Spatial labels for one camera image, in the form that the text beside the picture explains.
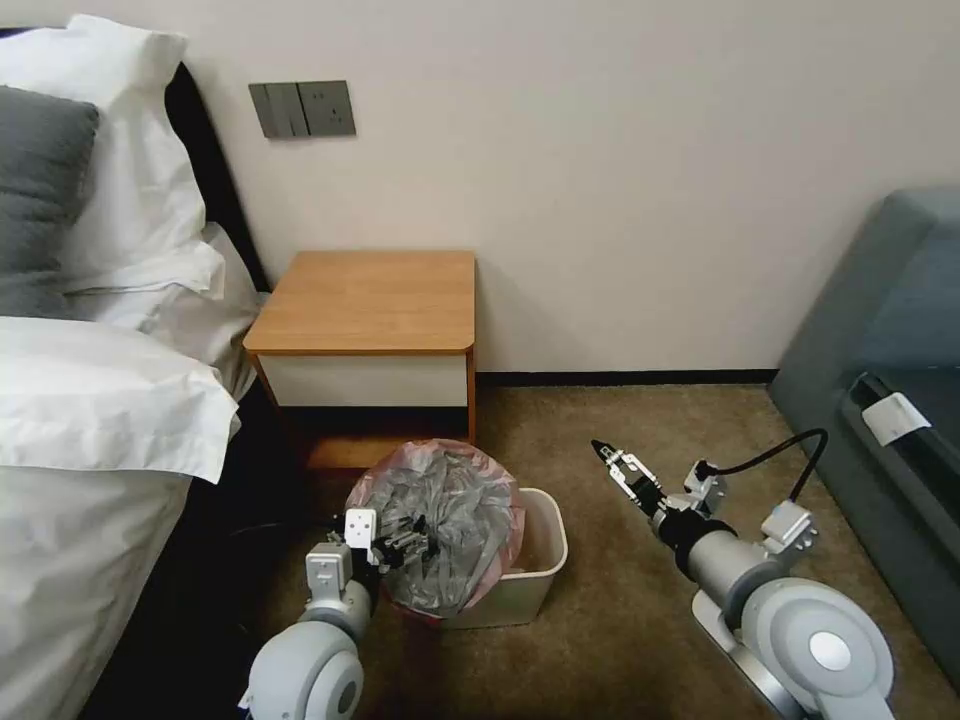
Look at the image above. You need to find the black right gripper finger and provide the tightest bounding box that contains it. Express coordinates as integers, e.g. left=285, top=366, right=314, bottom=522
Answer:
left=599, top=440, right=649, bottom=482
left=590, top=440, right=631, bottom=490

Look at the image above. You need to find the grey plastic bag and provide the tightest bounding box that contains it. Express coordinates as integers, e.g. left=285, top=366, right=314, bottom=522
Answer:
left=365, top=452, right=519, bottom=610

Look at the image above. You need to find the pink translucent garbage bag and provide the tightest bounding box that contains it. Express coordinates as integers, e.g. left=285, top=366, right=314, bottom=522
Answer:
left=344, top=440, right=527, bottom=621

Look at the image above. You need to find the white rectangular trash can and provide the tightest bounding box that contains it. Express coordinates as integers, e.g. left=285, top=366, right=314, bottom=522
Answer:
left=438, top=487, right=570, bottom=631

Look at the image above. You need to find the black baseboard strip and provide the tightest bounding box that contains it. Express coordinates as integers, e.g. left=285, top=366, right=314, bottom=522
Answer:
left=475, top=368, right=783, bottom=389

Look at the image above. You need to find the black bed base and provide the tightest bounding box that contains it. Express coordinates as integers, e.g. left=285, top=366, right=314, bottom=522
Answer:
left=78, top=374, right=354, bottom=720

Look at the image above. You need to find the wooden nightstand with white drawer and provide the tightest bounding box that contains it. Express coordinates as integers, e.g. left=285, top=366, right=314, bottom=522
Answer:
left=242, top=250, right=479, bottom=472

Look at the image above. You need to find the white paper label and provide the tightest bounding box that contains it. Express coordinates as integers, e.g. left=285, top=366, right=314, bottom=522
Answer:
left=860, top=394, right=933, bottom=449

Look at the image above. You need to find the flat white pillow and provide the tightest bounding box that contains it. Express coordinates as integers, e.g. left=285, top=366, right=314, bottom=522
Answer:
left=71, top=221, right=265, bottom=403

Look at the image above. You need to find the white duvet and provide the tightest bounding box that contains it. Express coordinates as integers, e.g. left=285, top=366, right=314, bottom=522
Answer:
left=0, top=314, right=243, bottom=720

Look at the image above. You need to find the grey-blue sofa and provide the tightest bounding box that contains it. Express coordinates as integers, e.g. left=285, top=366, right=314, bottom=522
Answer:
left=767, top=185, right=960, bottom=720

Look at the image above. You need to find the black bed headboard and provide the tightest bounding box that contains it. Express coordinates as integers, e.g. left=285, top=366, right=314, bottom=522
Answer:
left=163, top=58, right=273, bottom=295

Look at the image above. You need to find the large white pillow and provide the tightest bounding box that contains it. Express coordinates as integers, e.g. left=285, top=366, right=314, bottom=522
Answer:
left=0, top=13, right=228, bottom=295

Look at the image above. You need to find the dark grey pillow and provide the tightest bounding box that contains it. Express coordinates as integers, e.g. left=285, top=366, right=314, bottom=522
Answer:
left=0, top=83, right=102, bottom=322

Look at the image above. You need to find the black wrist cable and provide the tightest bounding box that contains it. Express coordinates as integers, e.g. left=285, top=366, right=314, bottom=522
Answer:
left=704, top=428, right=831, bottom=502

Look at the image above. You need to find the grey wall switch panel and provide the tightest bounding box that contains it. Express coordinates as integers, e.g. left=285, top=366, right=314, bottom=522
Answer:
left=248, top=80, right=358, bottom=139

